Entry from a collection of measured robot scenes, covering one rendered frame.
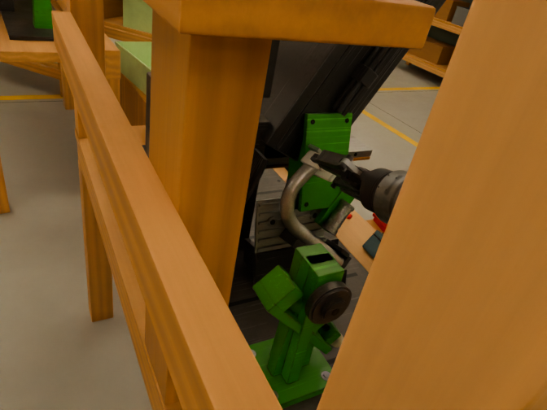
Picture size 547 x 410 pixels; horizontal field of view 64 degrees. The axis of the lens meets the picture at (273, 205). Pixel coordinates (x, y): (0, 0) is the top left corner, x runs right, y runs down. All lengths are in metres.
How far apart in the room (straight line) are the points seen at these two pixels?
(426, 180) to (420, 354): 0.08
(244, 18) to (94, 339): 1.82
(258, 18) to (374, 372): 0.27
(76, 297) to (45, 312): 0.14
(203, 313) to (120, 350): 1.62
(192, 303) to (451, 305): 0.27
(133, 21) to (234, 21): 3.40
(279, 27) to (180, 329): 0.27
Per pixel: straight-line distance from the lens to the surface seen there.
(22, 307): 2.26
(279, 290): 0.66
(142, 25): 3.72
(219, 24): 0.36
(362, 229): 1.28
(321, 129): 0.93
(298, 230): 0.92
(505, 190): 0.17
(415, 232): 0.20
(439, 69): 7.01
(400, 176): 0.69
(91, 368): 1.99
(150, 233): 0.50
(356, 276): 1.11
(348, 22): 0.42
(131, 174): 0.61
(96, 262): 1.90
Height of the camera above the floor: 1.58
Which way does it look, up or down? 32 degrees down
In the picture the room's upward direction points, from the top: 12 degrees clockwise
